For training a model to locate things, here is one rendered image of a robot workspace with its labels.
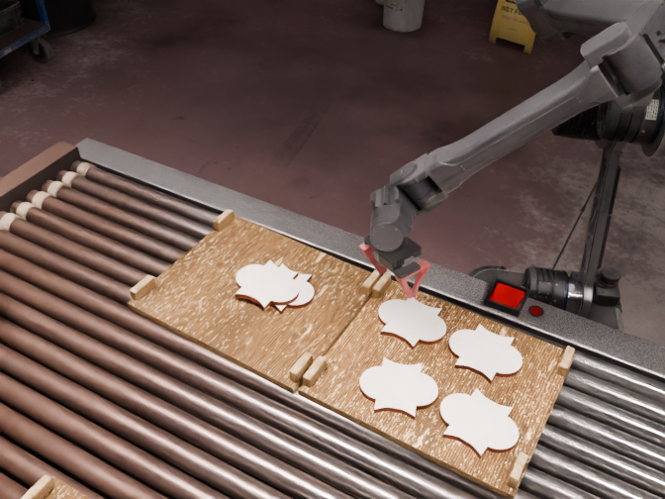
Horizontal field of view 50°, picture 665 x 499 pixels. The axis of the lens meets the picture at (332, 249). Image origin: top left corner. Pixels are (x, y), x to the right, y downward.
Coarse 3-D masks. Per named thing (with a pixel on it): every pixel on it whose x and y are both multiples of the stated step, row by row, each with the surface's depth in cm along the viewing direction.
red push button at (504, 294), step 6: (498, 288) 151; (504, 288) 151; (510, 288) 151; (492, 294) 150; (498, 294) 149; (504, 294) 150; (510, 294) 150; (516, 294) 150; (522, 294) 150; (498, 300) 148; (504, 300) 148; (510, 300) 148; (516, 300) 148; (510, 306) 147; (516, 306) 147
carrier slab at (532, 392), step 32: (448, 320) 143; (480, 320) 143; (352, 352) 136; (384, 352) 136; (416, 352) 136; (448, 352) 136; (544, 352) 137; (320, 384) 130; (352, 384) 130; (448, 384) 130; (480, 384) 130; (512, 384) 131; (544, 384) 131; (352, 416) 125; (384, 416) 125; (416, 416) 125; (512, 416) 125; (544, 416) 125; (416, 448) 120; (448, 448) 120; (480, 480) 116
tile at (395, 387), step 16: (368, 368) 131; (384, 368) 131; (400, 368) 131; (416, 368) 131; (368, 384) 128; (384, 384) 129; (400, 384) 129; (416, 384) 129; (432, 384) 129; (384, 400) 126; (400, 400) 126; (416, 400) 126; (432, 400) 126
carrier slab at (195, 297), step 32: (192, 256) 156; (224, 256) 156; (256, 256) 156; (288, 256) 156; (320, 256) 156; (160, 288) 148; (192, 288) 148; (224, 288) 148; (320, 288) 149; (352, 288) 149; (160, 320) 141; (192, 320) 141; (224, 320) 141; (256, 320) 142; (288, 320) 142; (320, 320) 142; (352, 320) 144; (224, 352) 135; (256, 352) 135; (288, 352) 135; (320, 352) 135; (288, 384) 130
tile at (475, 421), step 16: (448, 400) 126; (464, 400) 126; (480, 400) 126; (448, 416) 124; (464, 416) 124; (480, 416) 124; (496, 416) 124; (448, 432) 121; (464, 432) 121; (480, 432) 121; (496, 432) 121; (512, 432) 121; (480, 448) 119; (496, 448) 119; (512, 448) 120
